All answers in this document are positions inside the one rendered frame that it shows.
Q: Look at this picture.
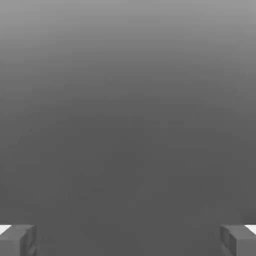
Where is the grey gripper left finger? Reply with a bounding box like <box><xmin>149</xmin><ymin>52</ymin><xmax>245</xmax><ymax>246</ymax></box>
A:
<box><xmin>0</xmin><ymin>223</ymin><xmax>38</xmax><ymax>256</ymax></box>

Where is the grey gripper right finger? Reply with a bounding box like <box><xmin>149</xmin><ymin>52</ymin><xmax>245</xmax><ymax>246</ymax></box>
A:
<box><xmin>219</xmin><ymin>223</ymin><xmax>256</xmax><ymax>256</ymax></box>

